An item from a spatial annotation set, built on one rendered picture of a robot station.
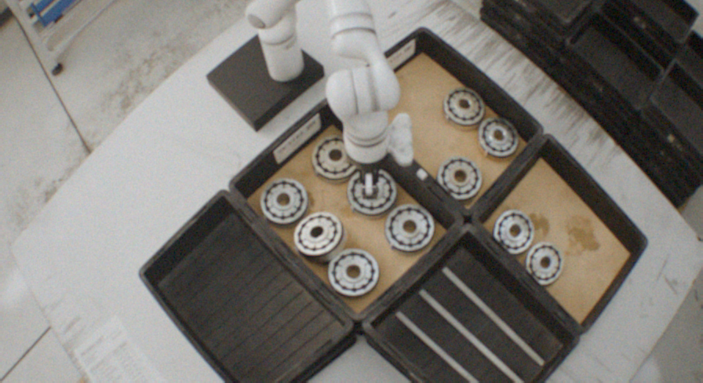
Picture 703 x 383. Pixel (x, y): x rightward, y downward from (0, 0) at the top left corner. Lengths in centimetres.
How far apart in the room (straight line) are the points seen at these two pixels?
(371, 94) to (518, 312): 64
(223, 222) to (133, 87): 147
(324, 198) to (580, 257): 62
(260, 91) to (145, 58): 131
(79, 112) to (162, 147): 124
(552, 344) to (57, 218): 142
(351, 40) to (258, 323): 66
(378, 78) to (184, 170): 84
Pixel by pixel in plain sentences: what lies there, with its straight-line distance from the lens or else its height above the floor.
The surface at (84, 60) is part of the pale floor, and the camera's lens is 308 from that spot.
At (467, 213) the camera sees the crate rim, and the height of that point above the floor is 93.
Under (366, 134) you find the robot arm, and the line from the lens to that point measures 100.
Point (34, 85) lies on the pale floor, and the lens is 321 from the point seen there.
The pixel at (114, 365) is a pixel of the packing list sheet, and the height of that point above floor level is 70.
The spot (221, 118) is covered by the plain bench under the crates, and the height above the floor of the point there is 70.
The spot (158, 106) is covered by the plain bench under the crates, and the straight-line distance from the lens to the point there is 178.
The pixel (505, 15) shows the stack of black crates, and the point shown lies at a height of 37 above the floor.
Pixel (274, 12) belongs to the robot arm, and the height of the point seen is 110.
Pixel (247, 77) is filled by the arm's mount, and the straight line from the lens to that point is 167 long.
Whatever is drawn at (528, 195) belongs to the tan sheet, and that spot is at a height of 83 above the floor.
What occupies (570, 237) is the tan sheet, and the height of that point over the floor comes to 83.
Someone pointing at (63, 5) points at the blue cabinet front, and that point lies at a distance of 294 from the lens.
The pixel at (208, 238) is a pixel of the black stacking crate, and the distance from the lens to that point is 142.
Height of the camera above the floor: 212
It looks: 67 degrees down
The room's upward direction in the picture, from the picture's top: 7 degrees counter-clockwise
